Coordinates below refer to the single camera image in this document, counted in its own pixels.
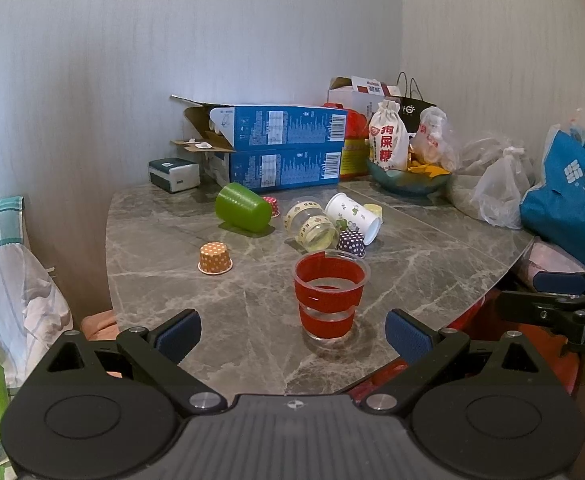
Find clear cup red bands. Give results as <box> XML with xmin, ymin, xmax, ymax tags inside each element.
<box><xmin>292</xmin><ymin>249</ymin><xmax>371</xmax><ymax>340</ymax></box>

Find orange polka dot paper cup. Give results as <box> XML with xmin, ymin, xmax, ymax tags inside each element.
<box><xmin>198</xmin><ymin>242</ymin><xmax>233</xmax><ymax>275</ymax></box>

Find dark polka dot paper cup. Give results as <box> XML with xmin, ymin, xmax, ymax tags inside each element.
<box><xmin>337</xmin><ymin>229</ymin><xmax>366</xmax><ymax>258</ymax></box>

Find small yellow cup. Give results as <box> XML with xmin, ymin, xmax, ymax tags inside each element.
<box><xmin>363</xmin><ymin>204</ymin><xmax>383</xmax><ymax>223</ymax></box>

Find white paper cup green print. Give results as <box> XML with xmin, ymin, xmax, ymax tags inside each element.
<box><xmin>324</xmin><ymin>193</ymin><xmax>381</xmax><ymax>246</ymax></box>

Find green plastic cup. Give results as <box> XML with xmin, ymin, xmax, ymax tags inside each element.
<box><xmin>214</xmin><ymin>183</ymin><xmax>272</xmax><ymax>233</ymax></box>

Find clear cup yellow patterned bands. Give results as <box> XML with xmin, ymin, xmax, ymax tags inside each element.
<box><xmin>284</xmin><ymin>197</ymin><xmax>337</xmax><ymax>252</ymax></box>

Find red polka dot paper cup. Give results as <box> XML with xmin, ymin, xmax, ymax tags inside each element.
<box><xmin>263</xmin><ymin>196</ymin><xmax>279</xmax><ymax>218</ymax></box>

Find orange seat cushion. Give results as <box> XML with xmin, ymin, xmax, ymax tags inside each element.
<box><xmin>81</xmin><ymin>309</ymin><xmax>120</xmax><ymax>341</ymax></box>

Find blue shopping bag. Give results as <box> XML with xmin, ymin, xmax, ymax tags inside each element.
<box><xmin>521</xmin><ymin>107</ymin><xmax>585</xmax><ymax>264</ymax></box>

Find grey translucent plastic bag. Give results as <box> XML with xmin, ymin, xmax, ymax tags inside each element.
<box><xmin>445</xmin><ymin>138</ymin><xmax>535</xmax><ymax>230</ymax></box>

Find white cloth on chair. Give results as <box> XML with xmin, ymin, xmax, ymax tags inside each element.
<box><xmin>0</xmin><ymin>244</ymin><xmax>73</xmax><ymax>390</ymax></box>

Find teal bowl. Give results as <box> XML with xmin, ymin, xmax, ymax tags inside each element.
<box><xmin>367</xmin><ymin>160</ymin><xmax>450</xmax><ymax>196</ymax></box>

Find green white tissue box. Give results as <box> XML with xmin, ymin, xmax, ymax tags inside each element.
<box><xmin>148</xmin><ymin>157</ymin><xmax>200</xmax><ymax>194</ymax></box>

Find clear plastic snack bag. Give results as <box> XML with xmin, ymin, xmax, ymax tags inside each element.
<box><xmin>411</xmin><ymin>106</ymin><xmax>460</xmax><ymax>172</ymax></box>

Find red yellow package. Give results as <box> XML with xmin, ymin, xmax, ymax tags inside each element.
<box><xmin>324</xmin><ymin>102</ymin><xmax>369</xmax><ymax>181</ymax></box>

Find lower blue cardboard box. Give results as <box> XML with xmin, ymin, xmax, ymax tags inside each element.
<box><xmin>170</xmin><ymin>138</ymin><xmax>345</xmax><ymax>193</ymax></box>

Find blue cardboard box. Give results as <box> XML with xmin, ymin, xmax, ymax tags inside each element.
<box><xmin>170</xmin><ymin>138</ymin><xmax>345</xmax><ymax>193</ymax></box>
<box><xmin>170</xmin><ymin>94</ymin><xmax>348</xmax><ymax>153</ymax></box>

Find black paper gift bag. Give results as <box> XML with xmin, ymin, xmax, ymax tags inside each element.
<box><xmin>396</xmin><ymin>70</ymin><xmax>434</xmax><ymax>132</ymax></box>

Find upper blue cardboard box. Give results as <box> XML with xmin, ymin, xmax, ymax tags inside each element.
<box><xmin>170</xmin><ymin>94</ymin><xmax>348</xmax><ymax>153</ymax></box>

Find white red cardboard box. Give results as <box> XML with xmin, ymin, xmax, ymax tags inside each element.
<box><xmin>326</xmin><ymin>76</ymin><xmax>401</xmax><ymax>118</ymax></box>

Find white drawstring candy bag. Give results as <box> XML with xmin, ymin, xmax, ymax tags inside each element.
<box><xmin>369</xmin><ymin>100</ymin><xmax>410</xmax><ymax>171</ymax></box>

